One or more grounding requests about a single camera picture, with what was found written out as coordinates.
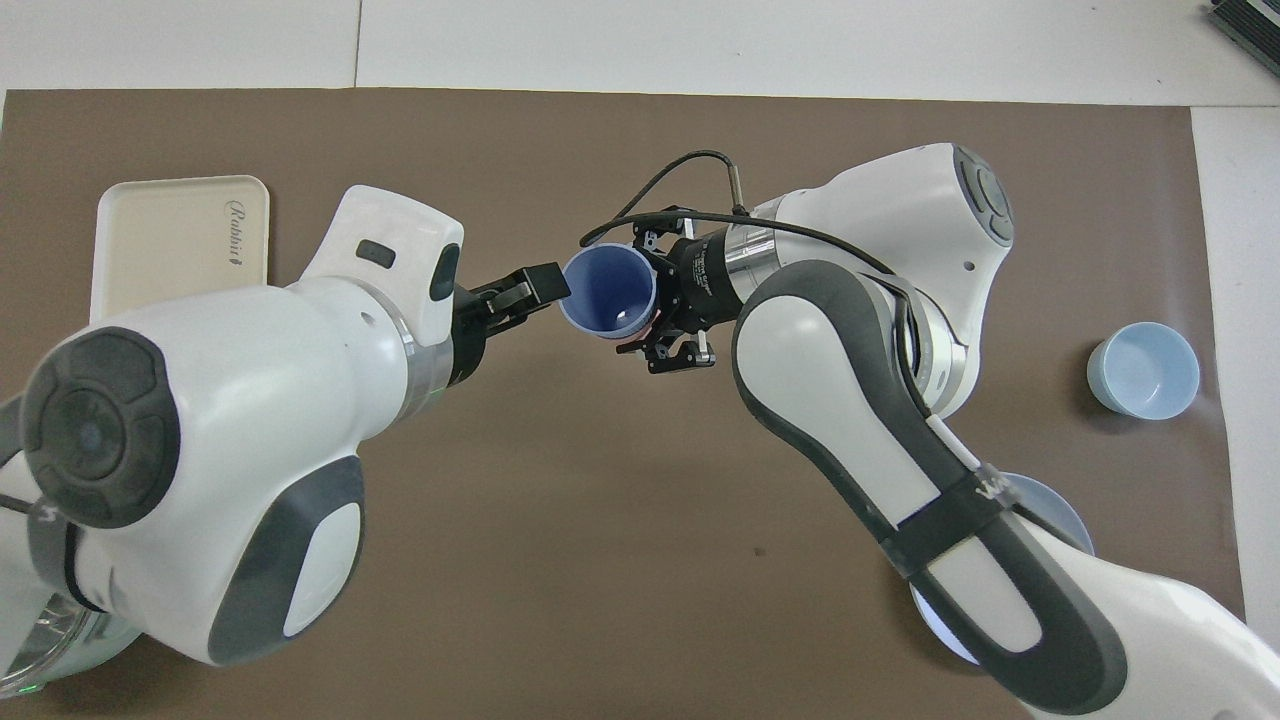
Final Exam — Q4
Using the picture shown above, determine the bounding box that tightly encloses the cream rabbit print tray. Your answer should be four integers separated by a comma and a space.
90, 175, 271, 326

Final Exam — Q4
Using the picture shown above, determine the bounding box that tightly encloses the blue plastic cup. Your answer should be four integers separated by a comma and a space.
558, 245, 659, 343

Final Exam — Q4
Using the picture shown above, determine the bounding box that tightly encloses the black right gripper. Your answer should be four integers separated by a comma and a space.
632, 208, 746, 376

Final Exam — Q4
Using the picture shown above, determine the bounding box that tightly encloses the dark grey ribbed device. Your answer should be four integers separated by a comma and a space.
1203, 0, 1280, 66

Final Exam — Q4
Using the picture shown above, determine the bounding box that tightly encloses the light blue bowl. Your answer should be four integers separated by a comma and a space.
1087, 322, 1201, 421

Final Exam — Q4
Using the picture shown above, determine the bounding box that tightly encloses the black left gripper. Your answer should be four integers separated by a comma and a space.
450, 262, 572, 389

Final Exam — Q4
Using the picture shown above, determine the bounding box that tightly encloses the brown table mat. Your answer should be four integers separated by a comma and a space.
0, 88, 1246, 720

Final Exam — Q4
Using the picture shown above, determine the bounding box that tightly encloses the pale blue plate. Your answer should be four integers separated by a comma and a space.
910, 472, 1096, 666

